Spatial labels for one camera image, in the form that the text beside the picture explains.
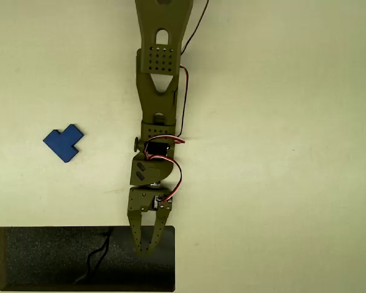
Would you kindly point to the blue T-shaped block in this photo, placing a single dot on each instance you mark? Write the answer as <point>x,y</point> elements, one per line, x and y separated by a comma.
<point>62,143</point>

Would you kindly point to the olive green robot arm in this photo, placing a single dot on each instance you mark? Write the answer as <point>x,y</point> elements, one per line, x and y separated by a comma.
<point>158,97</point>

